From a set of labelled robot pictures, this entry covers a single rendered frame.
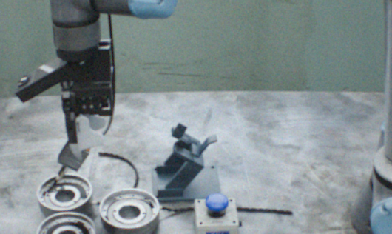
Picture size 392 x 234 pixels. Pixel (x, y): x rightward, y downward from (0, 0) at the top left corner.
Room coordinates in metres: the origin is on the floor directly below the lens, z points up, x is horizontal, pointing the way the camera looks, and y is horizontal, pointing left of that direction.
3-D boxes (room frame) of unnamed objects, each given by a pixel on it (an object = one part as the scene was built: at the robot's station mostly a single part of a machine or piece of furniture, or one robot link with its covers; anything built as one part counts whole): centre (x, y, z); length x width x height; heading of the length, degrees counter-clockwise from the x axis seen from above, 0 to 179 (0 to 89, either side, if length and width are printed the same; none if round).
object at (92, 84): (0.79, 0.16, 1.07); 0.09 x 0.08 x 0.12; 94
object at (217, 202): (0.73, -0.06, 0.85); 0.04 x 0.04 x 0.05
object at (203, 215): (0.73, -0.06, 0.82); 0.08 x 0.07 x 0.05; 93
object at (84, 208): (0.79, 0.22, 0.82); 0.10 x 0.10 x 0.04
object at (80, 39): (0.80, 0.17, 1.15); 0.08 x 0.08 x 0.05
